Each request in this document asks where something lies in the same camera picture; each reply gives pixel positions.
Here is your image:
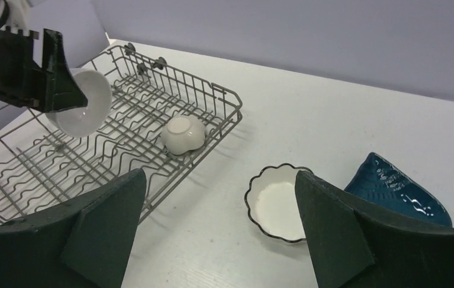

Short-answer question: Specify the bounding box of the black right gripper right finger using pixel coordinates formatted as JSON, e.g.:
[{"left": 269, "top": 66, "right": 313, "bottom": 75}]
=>
[{"left": 295, "top": 172, "right": 454, "bottom": 287}]

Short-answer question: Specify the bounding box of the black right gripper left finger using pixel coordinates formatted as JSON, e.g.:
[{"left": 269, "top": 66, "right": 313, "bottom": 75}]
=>
[{"left": 0, "top": 169, "right": 147, "bottom": 287}]

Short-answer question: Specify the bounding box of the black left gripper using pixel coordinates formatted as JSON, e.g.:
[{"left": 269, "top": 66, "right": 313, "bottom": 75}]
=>
[{"left": 0, "top": 26, "right": 88, "bottom": 113}]

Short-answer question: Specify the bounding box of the plain white bowl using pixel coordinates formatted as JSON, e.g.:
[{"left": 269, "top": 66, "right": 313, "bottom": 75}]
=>
[{"left": 46, "top": 68, "right": 112, "bottom": 137}]

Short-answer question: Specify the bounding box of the small white lobed bowl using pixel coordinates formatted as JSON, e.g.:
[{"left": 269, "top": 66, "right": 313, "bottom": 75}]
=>
[{"left": 160, "top": 115, "right": 206, "bottom": 155}]

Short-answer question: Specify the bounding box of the blue leaf-shaped dish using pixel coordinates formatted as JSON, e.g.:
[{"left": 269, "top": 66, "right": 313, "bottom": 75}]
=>
[{"left": 344, "top": 152, "right": 452, "bottom": 227}]

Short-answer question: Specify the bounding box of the white scalloped bowl black rim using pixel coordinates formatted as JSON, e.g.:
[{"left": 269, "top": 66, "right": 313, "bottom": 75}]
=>
[{"left": 244, "top": 163, "right": 311, "bottom": 245}]

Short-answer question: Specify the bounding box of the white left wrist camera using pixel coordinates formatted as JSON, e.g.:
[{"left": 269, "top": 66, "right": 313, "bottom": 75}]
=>
[{"left": 0, "top": 0, "right": 44, "bottom": 36}]

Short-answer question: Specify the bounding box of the grey wire dish rack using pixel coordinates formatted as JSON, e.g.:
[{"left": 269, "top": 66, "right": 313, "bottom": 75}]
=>
[{"left": 0, "top": 43, "right": 243, "bottom": 225}]

